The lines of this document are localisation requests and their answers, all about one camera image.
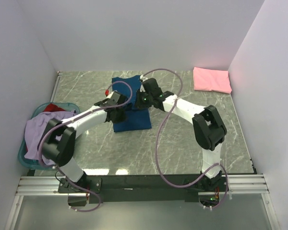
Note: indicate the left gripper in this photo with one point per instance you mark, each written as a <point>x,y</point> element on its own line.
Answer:
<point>122,119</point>

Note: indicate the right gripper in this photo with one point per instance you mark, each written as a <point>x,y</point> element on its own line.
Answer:
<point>138,103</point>

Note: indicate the blue t shirt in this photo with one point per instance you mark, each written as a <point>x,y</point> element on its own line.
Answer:
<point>136,119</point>

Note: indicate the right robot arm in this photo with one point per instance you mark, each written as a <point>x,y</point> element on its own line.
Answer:
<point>209,130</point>

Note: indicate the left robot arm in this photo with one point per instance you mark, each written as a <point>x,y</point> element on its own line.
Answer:
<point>56,147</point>

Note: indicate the folded pink t shirt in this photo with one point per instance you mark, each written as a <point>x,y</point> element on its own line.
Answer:
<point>209,80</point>

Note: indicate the red t shirt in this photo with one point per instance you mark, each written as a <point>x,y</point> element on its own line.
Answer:
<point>53,108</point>

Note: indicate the black base beam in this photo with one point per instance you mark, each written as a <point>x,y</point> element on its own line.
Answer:
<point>136,188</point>

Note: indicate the lavender t shirt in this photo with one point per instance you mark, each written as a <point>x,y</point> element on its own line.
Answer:
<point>35,128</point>

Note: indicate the teal laundry basket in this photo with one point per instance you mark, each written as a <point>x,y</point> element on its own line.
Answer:
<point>34,164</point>

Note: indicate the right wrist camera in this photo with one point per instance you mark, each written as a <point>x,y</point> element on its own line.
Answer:
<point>150,86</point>

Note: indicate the right aluminium rail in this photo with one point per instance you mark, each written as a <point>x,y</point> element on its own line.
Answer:
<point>246,206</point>

